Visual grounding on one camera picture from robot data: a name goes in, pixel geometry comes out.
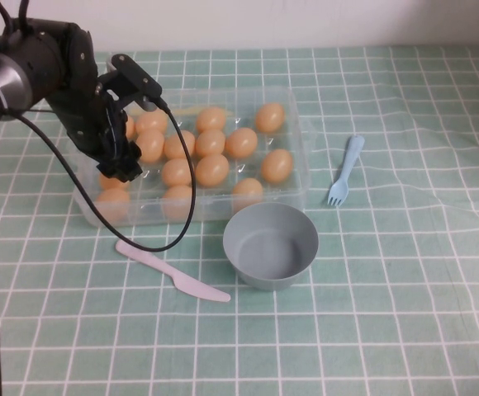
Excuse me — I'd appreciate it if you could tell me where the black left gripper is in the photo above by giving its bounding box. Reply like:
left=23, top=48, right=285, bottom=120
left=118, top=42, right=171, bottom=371
left=64, top=72, right=149, bottom=182

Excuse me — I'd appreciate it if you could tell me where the grey-blue plastic bowl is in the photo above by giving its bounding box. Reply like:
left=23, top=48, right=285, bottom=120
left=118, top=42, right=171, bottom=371
left=222, top=202, right=320, bottom=292

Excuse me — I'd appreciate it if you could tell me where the green checked tablecloth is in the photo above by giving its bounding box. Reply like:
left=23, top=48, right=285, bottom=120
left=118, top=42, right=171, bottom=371
left=0, top=44, right=479, bottom=396

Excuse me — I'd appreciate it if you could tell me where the clear plastic egg box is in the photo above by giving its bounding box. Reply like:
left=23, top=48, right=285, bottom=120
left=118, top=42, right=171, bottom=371
left=68, top=84, right=318, bottom=228

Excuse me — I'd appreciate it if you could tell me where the light blue plastic fork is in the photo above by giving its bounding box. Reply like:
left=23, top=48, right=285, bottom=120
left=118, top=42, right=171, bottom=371
left=326, top=134, right=366, bottom=207

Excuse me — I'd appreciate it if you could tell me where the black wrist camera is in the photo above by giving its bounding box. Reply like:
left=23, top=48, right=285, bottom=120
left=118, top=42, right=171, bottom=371
left=110, top=53, right=163, bottom=102

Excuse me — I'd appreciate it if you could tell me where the pink plastic knife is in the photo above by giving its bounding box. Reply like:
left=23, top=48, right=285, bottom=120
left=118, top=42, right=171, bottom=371
left=114, top=238, right=231, bottom=304

